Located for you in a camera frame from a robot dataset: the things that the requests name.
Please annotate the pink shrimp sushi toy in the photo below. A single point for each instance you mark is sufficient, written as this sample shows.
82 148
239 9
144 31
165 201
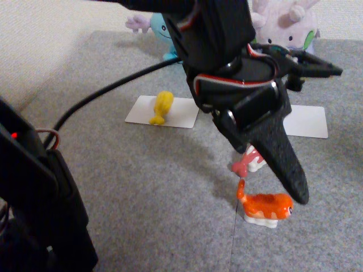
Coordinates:
244 165

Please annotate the yellow egg sushi toy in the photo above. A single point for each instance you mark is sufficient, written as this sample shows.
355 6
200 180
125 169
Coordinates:
163 105

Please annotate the orange fish sushi toy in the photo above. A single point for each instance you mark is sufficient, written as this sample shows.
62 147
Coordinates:
263 205

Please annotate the blue Wooper plush toy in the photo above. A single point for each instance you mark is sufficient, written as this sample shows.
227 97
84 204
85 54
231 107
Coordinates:
158 27

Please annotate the pink Goomy plush toy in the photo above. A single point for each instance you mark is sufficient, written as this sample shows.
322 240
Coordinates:
283 25

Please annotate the white plastic card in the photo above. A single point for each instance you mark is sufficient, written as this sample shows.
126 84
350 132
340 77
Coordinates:
181 113
309 122

